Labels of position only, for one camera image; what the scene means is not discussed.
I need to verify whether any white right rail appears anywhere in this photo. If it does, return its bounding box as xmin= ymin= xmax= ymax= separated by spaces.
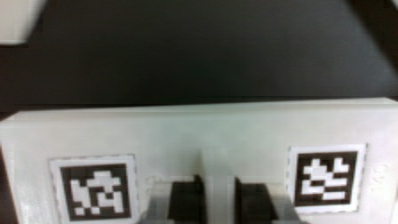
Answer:
xmin=0 ymin=0 xmax=48 ymax=45

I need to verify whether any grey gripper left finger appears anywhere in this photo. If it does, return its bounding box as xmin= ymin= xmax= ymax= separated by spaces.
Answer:
xmin=144 ymin=176 xmax=203 ymax=224

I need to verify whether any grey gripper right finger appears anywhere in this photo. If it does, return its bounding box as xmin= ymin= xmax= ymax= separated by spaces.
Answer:
xmin=235 ymin=179 xmax=301 ymax=224

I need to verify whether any white door panel with tags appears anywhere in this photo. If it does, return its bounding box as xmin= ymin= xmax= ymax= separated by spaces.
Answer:
xmin=0 ymin=98 xmax=398 ymax=224

